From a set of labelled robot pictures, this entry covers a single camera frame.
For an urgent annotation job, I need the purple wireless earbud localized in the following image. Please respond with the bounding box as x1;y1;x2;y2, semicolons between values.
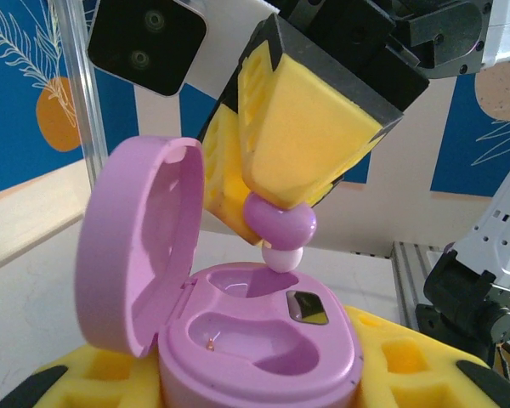
242;191;318;274

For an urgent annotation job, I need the aluminium frame post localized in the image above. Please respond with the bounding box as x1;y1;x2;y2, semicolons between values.
50;0;110;184

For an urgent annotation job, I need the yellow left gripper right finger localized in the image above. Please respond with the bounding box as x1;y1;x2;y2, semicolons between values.
343;304;510;408

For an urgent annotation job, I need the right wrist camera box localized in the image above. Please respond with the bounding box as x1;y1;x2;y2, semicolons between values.
87;0;208;98

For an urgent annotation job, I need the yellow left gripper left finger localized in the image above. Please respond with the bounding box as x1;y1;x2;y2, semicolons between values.
0;343;165;408

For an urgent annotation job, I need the purple earbud charging case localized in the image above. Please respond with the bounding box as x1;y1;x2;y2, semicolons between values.
74;135;365;408

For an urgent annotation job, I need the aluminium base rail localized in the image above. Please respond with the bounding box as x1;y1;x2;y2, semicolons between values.
389;241;437;332

